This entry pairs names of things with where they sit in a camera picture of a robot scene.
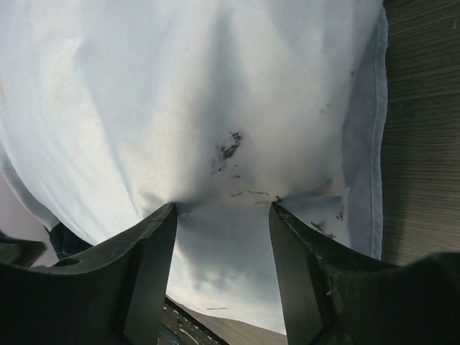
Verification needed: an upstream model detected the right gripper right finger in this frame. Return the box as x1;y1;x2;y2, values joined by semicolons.
269;203;459;344

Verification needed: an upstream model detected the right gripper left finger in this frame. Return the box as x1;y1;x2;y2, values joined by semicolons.
1;203;178;344

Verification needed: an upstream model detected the light blue pillowcase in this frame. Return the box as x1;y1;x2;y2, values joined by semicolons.
1;1;388;333

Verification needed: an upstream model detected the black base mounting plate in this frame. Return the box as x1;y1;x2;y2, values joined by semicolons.
157;296;227;345

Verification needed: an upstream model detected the dark navy cloth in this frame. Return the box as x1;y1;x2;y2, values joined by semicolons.
49;223;92;260

